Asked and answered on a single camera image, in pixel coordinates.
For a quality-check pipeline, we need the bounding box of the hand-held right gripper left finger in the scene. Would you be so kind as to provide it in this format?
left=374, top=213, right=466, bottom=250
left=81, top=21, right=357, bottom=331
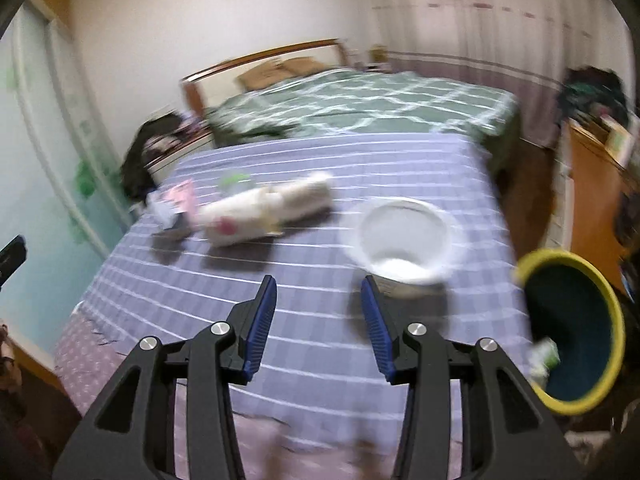
left=52, top=274, right=278, bottom=480

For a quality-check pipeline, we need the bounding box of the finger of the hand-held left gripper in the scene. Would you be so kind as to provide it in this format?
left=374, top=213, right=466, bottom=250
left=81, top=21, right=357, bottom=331
left=0, top=235, right=27, bottom=291

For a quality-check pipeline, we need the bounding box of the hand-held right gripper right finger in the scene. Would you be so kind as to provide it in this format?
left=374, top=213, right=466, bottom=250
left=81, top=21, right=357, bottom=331
left=361, top=274, right=586, bottom=480

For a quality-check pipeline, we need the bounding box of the white plastic bowl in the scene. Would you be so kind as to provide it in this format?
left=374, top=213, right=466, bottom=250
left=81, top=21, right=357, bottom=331
left=345, top=197, right=457, bottom=300

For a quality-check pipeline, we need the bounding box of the white paper roll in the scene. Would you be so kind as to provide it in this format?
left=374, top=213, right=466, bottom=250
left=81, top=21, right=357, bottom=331
left=272, top=171, right=335, bottom=222

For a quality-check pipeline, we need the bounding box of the small green wrapper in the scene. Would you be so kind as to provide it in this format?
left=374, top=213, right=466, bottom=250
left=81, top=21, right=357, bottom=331
left=220, top=172, right=251, bottom=195

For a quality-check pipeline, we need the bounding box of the pink packet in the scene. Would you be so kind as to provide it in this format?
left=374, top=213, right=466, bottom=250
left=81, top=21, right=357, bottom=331
left=164, top=179, right=197, bottom=217

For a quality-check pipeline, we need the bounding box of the green white drink bottle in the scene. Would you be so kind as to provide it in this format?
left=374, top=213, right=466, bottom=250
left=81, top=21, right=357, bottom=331
left=526, top=337, right=561, bottom=383

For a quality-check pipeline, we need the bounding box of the yellow rimmed dark bin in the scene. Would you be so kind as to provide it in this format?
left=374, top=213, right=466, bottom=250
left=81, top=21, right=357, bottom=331
left=512, top=249, right=626, bottom=416

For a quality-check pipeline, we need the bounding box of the sliding wardrobe door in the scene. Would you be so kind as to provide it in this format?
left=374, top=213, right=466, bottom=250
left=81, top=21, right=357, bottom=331
left=0, top=5, right=131, bottom=321

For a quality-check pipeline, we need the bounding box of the blue checked cloth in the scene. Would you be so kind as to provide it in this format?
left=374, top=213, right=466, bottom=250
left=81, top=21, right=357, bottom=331
left=75, top=132, right=533, bottom=461

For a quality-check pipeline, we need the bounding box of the purple patterned cloth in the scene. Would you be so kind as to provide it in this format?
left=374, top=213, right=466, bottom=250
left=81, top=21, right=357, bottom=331
left=52, top=310, right=416, bottom=480

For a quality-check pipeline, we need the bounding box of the white nightstand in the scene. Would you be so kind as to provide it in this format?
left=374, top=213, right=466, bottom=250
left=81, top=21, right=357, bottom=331
left=147, top=125, right=216, bottom=183

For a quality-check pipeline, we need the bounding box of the green checked quilt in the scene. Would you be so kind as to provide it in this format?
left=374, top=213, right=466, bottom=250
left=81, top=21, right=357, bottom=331
left=207, top=69, right=521, bottom=148

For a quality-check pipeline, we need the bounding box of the brown pillow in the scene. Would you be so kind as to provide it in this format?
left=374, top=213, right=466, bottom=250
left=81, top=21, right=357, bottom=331
left=237, top=62, right=286, bottom=92
left=277, top=56, right=326, bottom=75

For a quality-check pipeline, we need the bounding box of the wooden bed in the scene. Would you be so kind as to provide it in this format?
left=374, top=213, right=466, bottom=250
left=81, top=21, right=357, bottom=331
left=180, top=37, right=523, bottom=181

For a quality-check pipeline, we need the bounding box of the wooden desk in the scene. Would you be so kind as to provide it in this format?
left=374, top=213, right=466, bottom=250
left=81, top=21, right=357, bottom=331
left=547, top=120, right=640, bottom=296

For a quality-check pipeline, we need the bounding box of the green picture card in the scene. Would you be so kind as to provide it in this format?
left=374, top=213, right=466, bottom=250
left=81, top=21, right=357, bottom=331
left=600, top=115, right=636, bottom=166

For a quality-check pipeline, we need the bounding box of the pink white curtain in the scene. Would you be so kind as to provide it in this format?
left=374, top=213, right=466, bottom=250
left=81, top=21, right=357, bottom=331
left=360, top=0, right=621, bottom=146

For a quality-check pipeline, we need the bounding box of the pile of dark clothes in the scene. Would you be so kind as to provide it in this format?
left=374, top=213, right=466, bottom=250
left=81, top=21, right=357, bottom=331
left=560, top=66, right=628, bottom=121

